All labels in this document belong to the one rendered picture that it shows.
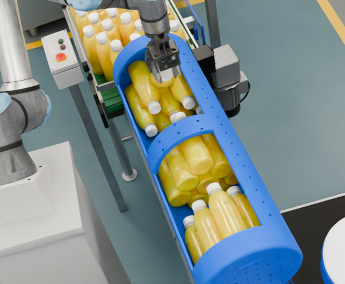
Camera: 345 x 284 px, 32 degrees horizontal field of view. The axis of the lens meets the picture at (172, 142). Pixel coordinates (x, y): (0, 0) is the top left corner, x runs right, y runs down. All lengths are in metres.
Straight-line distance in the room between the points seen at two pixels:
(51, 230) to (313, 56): 2.30
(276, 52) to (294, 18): 0.32
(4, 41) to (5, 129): 0.26
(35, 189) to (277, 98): 2.02
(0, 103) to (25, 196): 0.26
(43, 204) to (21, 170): 0.12
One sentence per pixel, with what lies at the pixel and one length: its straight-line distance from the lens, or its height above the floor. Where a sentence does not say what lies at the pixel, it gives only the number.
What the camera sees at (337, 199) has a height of 0.15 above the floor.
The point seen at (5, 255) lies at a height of 1.11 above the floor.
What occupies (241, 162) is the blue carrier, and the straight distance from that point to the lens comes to 1.64.
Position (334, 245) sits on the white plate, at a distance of 1.70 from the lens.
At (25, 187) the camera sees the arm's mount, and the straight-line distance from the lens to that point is 1.63.
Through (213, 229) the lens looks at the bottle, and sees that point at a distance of 1.60.
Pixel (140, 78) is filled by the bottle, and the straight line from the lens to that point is 1.98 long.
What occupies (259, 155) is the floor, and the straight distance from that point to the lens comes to 3.15.
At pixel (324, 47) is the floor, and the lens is 3.68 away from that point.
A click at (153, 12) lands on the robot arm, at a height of 1.57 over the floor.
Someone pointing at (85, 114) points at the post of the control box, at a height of 0.75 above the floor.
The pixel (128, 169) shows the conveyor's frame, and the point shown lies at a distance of 3.10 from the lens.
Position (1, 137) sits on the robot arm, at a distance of 1.66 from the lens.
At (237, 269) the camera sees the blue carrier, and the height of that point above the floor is 1.18.
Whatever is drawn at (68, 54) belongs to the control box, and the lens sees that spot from 2.22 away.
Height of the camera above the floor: 2.53
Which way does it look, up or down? 51 degrees down
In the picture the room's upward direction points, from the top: 14 degrees counter-clockwise
